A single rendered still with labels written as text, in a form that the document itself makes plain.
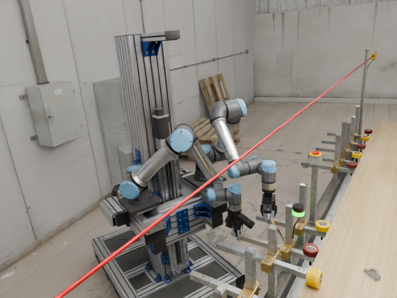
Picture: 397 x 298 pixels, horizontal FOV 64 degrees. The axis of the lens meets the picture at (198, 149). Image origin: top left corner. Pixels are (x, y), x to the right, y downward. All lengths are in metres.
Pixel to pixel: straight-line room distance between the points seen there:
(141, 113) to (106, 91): 2.02
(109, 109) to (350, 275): 3.22
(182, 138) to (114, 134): 2.56
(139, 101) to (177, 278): 1.40
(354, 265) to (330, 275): 0.14
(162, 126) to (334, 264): 1.24
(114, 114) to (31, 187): 1.24
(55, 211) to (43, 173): 0.47
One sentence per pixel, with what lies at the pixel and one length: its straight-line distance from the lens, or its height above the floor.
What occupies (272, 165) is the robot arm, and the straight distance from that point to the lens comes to 1.69.
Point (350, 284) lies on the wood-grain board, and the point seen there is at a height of 0.90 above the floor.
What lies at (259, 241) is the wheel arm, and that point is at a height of 0.86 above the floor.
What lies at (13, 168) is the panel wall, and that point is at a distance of 3.60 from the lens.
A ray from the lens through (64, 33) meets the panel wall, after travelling 3.99.
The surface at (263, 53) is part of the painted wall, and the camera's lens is 9.69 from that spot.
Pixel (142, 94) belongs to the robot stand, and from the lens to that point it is 2.07.
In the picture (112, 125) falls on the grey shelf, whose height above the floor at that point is 1.02.
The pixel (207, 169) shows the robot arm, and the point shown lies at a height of 1.24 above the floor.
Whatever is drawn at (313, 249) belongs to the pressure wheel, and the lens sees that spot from 1.84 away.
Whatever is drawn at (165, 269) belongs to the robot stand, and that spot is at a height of 0.32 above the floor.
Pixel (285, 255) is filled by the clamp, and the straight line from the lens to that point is 1.87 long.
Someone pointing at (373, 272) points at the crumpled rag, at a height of 0.91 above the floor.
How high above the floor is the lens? 1.99
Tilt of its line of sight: 19 degrees down
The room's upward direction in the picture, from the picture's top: 5 degrees counter-clockwise
